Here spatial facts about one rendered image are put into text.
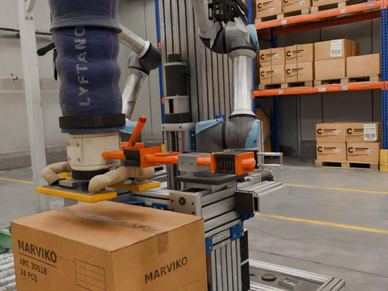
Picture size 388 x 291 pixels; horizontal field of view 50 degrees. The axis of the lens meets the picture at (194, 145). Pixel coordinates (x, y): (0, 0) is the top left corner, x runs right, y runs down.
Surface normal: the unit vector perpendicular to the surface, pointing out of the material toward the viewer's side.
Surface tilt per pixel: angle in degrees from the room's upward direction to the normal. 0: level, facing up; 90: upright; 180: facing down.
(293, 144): 90
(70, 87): 73
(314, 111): 90
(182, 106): 90
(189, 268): 90
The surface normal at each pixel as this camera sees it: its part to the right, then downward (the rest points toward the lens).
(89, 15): 0.35, -0.14
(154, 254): 0.76, 0.02
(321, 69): -0.66, 0.10
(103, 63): 0.51, -0.32
